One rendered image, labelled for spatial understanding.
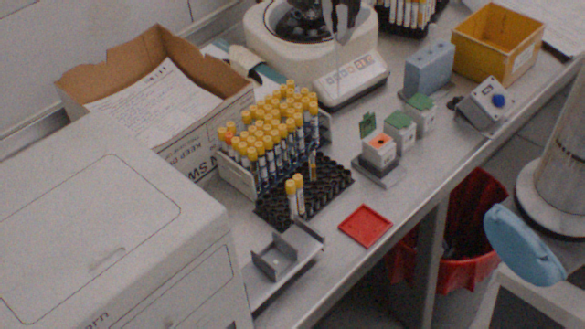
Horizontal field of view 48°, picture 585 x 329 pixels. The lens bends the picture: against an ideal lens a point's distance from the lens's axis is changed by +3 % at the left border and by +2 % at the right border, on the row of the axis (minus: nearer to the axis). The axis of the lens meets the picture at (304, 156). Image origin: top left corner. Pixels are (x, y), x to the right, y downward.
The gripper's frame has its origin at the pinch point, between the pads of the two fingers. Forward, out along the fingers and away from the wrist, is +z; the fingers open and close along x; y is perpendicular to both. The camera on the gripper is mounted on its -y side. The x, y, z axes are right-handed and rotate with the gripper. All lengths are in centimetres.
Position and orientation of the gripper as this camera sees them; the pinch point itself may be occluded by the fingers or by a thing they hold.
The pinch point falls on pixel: (337, 39)
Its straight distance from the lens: 107.7
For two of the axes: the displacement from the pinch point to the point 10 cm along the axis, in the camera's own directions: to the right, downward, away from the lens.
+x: -6.3, -5.2, 5.8
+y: 7.8, -4.8, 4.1
